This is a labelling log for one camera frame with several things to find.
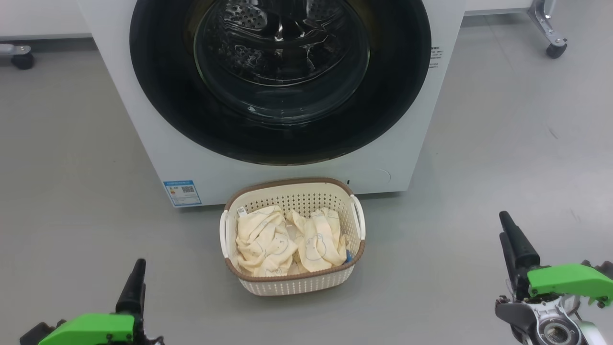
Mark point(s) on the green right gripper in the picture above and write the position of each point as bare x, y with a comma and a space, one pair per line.
570, 282

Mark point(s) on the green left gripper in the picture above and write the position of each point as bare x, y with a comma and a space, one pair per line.
91, 330

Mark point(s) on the cream bear print garment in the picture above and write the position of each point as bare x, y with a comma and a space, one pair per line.
261, 244

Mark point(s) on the cream garment with blue cuffs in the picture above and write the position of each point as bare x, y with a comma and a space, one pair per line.
318, 244

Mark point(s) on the washing machine door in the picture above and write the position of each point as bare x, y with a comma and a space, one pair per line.
158, 86

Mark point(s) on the white front-load washing machine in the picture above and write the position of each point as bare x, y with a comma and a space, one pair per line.
143, 120

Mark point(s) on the blue energy label sticker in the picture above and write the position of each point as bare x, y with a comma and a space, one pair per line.
182, 193

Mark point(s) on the cream perforated laundry basket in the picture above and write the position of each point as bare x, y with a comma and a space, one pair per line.
292, 285

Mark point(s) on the metal partition leg with caster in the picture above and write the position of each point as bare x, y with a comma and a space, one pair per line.
21, 58
550, 33

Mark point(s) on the white partition board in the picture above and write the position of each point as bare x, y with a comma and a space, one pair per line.
498, 5
43, 17

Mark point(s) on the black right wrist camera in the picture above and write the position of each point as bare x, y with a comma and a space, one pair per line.
604, 268

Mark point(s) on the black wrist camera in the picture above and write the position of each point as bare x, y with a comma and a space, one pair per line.
36, 335
604, 268

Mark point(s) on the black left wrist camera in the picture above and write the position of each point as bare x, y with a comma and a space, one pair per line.
36, 335

